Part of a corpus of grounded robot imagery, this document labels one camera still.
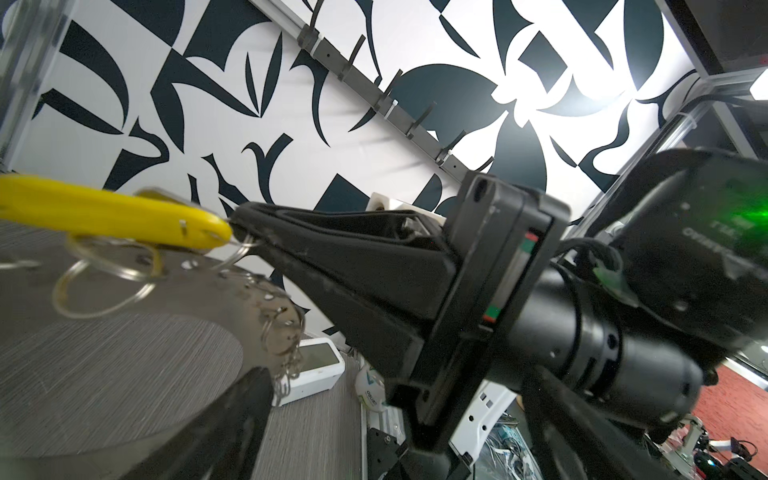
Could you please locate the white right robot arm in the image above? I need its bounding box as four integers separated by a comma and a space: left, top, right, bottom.
231, 149, 767, 452

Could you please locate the white digital clock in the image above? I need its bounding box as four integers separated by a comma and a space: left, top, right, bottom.
272, 337, 346, 407

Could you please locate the clear tape roll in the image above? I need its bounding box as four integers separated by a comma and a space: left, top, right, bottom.
355, 365, 388, 413

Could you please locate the yellow key tag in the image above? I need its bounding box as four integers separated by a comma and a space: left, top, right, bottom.
1, 174, 232, 250

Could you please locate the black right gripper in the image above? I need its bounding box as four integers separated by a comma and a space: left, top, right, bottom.
230, 173, 571, 453

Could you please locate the grey wall hook rack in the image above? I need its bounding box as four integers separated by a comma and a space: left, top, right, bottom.
298, 0, 472, 182

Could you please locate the metal ring with keyrings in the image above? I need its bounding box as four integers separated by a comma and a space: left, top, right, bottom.
0, 218, 307, 460

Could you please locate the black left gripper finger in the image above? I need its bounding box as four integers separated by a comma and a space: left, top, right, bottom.
122, 367, 273, 479

